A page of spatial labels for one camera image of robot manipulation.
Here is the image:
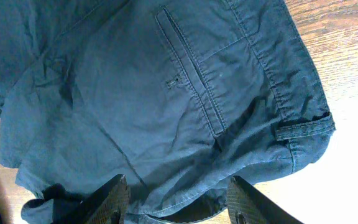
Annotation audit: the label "navy blue shorts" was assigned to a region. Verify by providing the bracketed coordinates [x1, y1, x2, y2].
[0, 0, 335, 223]

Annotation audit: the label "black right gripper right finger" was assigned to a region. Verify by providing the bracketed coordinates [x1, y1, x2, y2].
[227, 175, 302, 224]

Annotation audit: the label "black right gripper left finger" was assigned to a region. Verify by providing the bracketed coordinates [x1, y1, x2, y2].
[53, 174, 129, 224]

